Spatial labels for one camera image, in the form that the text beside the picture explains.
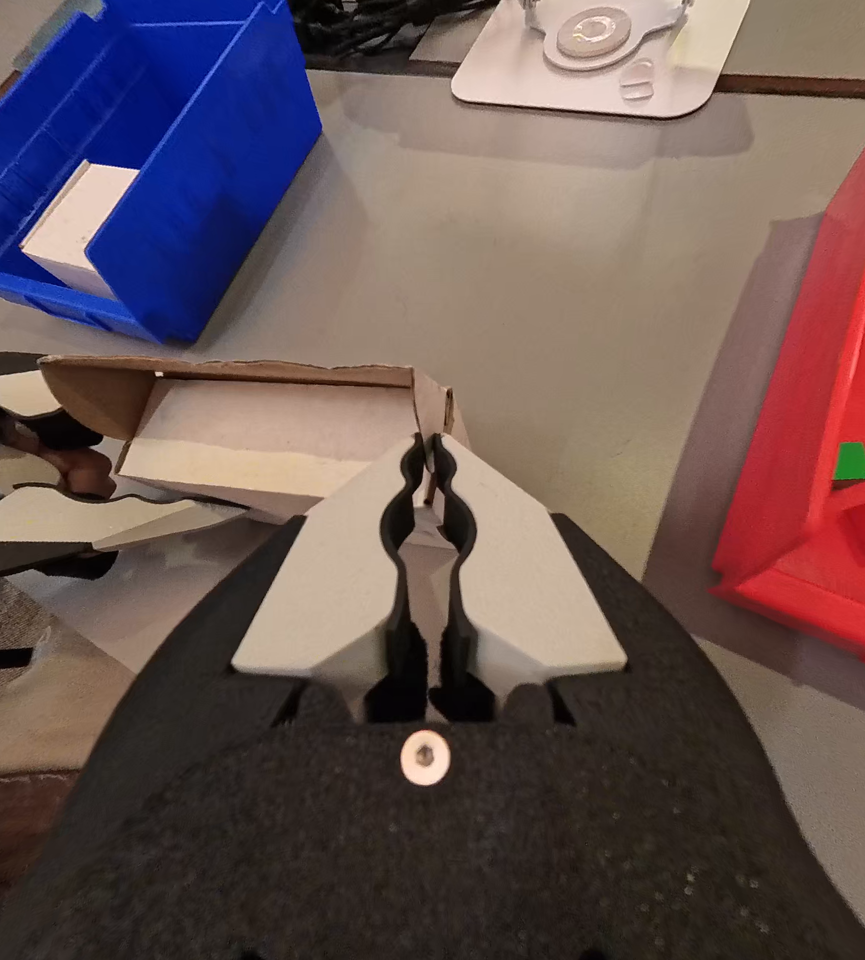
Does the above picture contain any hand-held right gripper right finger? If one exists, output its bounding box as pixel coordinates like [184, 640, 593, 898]
[431, 433, 630, 705]

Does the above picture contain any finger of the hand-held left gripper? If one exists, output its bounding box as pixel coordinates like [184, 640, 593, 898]
[0, 369, 105, 453]
[0, 480, 251, 554]

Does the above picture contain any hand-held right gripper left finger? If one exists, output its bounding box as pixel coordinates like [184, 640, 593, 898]
[229, 433, 426, 723]

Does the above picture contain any white cardboard box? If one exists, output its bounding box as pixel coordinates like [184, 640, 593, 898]
[18, 159, 141, 292]
[37, 354, 473, 552]

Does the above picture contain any blue plastic bin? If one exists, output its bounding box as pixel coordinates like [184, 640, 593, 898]
[0, 0, 323, 346]

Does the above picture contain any red plastic bin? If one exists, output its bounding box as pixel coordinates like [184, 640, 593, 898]
[708, 75, 865, 684]

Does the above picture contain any wooden document stand white base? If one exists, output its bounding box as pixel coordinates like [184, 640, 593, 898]
[451, 0, 750, 119]

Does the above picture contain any black cable bundle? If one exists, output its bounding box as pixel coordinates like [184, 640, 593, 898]
[290, 0, 497, 60]

